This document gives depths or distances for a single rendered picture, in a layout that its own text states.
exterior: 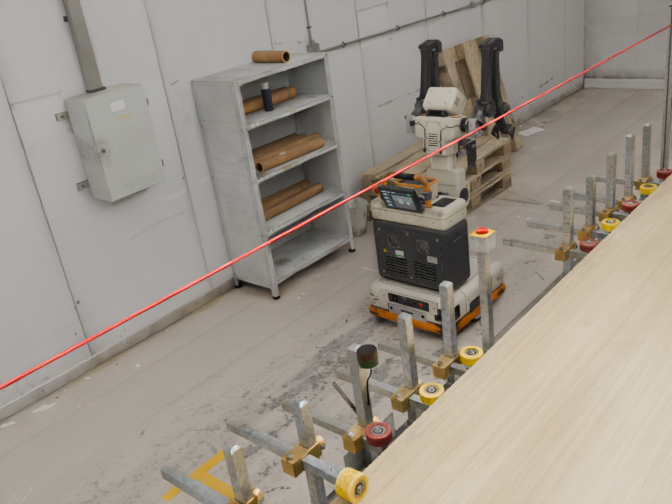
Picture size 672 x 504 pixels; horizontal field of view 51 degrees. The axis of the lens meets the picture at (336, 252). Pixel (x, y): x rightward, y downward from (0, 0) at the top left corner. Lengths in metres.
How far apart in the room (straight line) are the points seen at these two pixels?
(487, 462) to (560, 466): 0.19
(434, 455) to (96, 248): 2.99
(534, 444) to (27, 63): 3.30
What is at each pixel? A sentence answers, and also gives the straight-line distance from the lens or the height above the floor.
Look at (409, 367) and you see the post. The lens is 2.37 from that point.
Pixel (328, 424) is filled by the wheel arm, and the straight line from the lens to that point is 2.32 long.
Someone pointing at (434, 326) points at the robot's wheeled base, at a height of 0.11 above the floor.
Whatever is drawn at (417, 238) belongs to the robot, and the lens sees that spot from 4.10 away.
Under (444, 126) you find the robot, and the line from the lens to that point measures 4.18.
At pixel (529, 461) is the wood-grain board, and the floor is 0.90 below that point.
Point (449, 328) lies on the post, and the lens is 2.53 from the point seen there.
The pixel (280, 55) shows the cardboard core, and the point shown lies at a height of 1.61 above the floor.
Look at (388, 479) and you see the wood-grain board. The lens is 2.03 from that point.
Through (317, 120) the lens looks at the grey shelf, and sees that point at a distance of 5.36.
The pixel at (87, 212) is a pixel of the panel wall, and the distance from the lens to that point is 4.51.
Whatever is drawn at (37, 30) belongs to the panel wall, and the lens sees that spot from 4.34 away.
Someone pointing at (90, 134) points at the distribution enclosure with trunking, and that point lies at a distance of 4.24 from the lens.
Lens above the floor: 2.27
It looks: 24 degrees down
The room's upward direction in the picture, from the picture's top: 9 degrees counter-clockwise
